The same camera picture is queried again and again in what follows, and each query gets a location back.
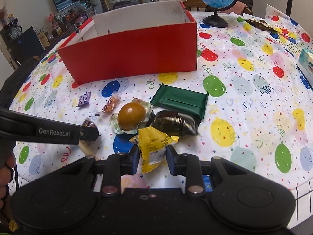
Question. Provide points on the person's left hand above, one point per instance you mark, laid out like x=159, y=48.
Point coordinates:
x=6, y=191

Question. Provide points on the balloon print tablecloth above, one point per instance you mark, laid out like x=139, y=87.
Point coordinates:
x=244, y=107

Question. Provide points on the dark brown striped packet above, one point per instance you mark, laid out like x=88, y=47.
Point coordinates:
x=173, y=123

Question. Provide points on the black jacket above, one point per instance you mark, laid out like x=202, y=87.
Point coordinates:
x=12, y=83

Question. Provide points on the tv cabinet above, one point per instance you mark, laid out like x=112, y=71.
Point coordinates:
x=73, y=27

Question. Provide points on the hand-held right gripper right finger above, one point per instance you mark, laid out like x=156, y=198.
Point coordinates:
x=170, y=160

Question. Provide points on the yellow snack packet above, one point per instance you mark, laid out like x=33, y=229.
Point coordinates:
x=152, y=146

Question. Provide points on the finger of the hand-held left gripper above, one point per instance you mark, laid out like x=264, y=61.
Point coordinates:
x=90, y=134

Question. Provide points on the green wafer packet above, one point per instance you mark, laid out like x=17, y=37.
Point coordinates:
x=178, y=102

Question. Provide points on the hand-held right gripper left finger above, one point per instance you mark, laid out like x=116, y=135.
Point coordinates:
x=136, y=160

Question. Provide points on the wooden chair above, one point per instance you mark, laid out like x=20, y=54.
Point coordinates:
x=193, y=3

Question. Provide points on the red cardboard box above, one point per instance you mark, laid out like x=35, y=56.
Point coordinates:
x=127, y=51

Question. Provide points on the braised egg pack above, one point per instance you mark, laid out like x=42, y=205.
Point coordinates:
x=130, y=115

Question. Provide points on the small purple candy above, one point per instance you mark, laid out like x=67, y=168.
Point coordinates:
x=84, y=99

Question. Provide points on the tissue pack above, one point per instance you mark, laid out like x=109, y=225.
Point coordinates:
x=307, y=63

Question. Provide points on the dark gold snack packet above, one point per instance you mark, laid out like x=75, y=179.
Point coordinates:
x=259, y=24

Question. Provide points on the small orange candy packet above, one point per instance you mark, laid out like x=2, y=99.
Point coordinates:
x=111, y=104

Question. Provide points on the chair with pink cloth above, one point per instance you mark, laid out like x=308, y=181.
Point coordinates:
x=240, y=7

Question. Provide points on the black cabinet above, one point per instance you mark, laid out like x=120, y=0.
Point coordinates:
x=22, y=44

